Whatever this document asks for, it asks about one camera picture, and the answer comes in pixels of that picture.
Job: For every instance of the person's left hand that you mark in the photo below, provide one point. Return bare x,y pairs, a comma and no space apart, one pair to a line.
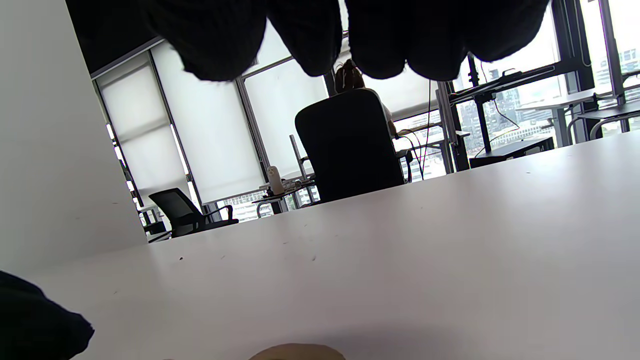
30,325

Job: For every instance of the person's right hand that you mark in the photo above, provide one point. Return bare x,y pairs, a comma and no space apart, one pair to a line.
300,30

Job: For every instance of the pile of wooden number blocks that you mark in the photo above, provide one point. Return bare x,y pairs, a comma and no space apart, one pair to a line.
297,352

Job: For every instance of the white roller blind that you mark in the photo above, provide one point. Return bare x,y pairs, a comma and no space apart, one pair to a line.
210,140
135,125
285,115
410,97

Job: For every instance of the black high-back office chair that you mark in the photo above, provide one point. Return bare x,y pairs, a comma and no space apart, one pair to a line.
350,145

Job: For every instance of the cream cylindrical bottle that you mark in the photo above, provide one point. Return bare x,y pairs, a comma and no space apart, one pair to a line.
275,182

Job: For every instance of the black mesh office chair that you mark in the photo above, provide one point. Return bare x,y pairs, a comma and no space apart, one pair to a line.
175,210

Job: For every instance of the black monitor stand table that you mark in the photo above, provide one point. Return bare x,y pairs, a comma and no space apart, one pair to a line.
500,82

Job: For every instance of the white desk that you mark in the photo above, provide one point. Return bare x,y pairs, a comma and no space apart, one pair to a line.
550,104

